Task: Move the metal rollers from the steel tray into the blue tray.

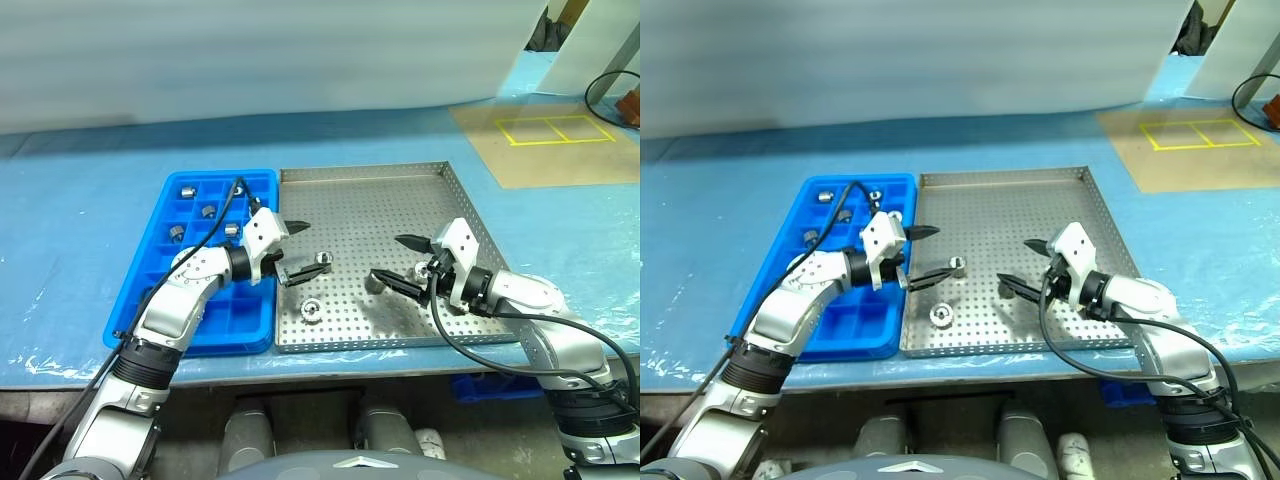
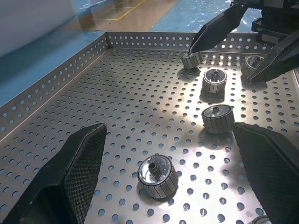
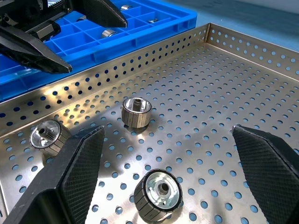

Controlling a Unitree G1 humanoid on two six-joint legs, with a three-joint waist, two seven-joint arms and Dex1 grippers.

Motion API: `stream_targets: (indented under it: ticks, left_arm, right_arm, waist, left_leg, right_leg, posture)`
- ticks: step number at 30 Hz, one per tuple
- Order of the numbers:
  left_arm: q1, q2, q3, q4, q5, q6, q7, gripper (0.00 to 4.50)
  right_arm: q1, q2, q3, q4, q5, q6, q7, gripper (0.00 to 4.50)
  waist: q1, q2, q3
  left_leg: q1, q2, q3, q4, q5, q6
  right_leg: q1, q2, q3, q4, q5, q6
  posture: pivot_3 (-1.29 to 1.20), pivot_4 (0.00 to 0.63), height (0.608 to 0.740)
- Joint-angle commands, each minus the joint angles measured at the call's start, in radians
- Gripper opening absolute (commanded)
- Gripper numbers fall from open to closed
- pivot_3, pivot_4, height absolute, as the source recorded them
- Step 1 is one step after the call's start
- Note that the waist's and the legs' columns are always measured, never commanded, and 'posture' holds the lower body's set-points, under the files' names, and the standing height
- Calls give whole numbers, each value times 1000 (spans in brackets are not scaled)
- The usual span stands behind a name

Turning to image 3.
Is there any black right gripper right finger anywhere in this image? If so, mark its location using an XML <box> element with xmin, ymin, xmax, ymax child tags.
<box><xmin>232</xmin><ymin>125</ymin><xmax>299</xmax><ymax>224</ymax></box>

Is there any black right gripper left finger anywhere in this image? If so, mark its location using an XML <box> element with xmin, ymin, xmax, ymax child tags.
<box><xmin>0</xmin><ymin>125</ymin><xmax>105</xmax><ymax>224</ymax></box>

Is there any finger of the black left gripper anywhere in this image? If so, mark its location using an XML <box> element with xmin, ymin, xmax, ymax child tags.
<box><xmin>81</xmin><ymin>0</ymin><xmax>128</xmax><ymax>28</ymax></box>
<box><xmin>0</xmin><ymin>26</ymin><xmax>73</xmax><ymax>74</ymax></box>

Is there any blue compartment tray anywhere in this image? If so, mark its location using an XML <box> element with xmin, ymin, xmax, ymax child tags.
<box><xmin>0</xmin><ymin>0</ymin><xmax>198</xmax><ymax>103</ymax></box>

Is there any perforated metal tray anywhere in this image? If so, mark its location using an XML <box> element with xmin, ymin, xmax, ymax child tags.
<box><xmin>0</xmin><ymin>22</ymin><xmax>299</xmax><ymax>224</ymax></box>

